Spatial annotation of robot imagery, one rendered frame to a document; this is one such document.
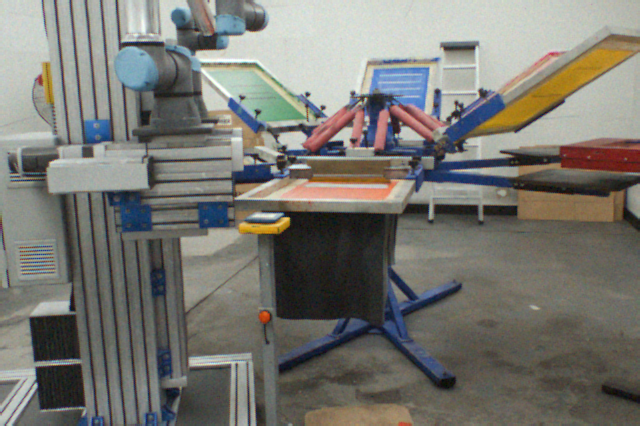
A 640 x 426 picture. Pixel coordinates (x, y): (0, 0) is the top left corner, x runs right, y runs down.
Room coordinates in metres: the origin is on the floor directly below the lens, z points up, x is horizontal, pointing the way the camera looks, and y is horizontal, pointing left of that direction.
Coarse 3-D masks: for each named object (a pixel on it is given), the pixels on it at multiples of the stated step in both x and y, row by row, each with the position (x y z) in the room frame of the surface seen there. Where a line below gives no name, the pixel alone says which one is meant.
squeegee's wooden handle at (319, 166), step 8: (312, 160) 2.72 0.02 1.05; (320, 160) 2.71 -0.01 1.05; (328, 160) 2.70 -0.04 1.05; (336, 160) 2.69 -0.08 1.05; (344, 160) 2.69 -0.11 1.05; (352, 160) 2.68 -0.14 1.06; (360, 160) 2.67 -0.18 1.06; (368, 160) 2.66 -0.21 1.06; (376, 160) 2.65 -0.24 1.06; (384, 160) 2.65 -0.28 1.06; (312, 168) 2.72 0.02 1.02; (320, 168) 2.71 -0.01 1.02; (328, 168) 2.70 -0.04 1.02; (336, 168) 2.69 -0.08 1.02; (344, 168) 2.69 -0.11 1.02; (352, 168) 2.68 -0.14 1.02; (360, 168) 2.67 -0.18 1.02; (368, 168) 2.66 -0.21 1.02; (376, 168) 2.65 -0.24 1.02
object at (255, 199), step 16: (288, 176) 2.72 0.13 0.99; (256, 192) 2.31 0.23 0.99; (272, 192) 2.49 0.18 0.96; (400, 192) 2.23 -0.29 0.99; (240, 208) 2.17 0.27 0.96; (256, 208) 2.16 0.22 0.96; (272, 208) 2.14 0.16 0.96; (288, 208) 2.13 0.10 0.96; (304, 208) 2.12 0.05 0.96; (320, 208) 2.10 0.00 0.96; (336, 208) 2.09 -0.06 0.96; (352, 208) 2.08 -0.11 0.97; (368, 208) 2.06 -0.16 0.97; (384, 208) 2.05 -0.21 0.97; (400, 208) 2.04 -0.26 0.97
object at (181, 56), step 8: (168, 48) 1.88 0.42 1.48; (176, 48) 1.89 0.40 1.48; (184, 48) 1.91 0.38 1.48; (176, 56) 1.88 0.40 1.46; (184, 56) 1.90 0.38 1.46; (176, 64) 1.86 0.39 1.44; (184, 64) 1.90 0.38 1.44; (176, 72) 1.85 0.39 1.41; (184, 72) 1.89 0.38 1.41; (176, 80) 1.86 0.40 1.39; (184, 80) 1.90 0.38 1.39; (168, 88) 1.86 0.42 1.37; (176, 88) 1.88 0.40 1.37; (184, 88) 1.90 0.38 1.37; (192, 88) 1.93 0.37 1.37
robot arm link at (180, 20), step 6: (174, 12) 2.67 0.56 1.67; (180, 12) 2.66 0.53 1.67; (186, 12) 2.67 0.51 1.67; (174, 18) 2.67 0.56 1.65; (180, 18) 2.66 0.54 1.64; (186, 18) 2.66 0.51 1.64; (192, 18) 2.71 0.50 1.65; (180, 24) 2.67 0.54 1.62; (186, 24) 2.68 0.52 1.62; (192, 24) 2.70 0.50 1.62
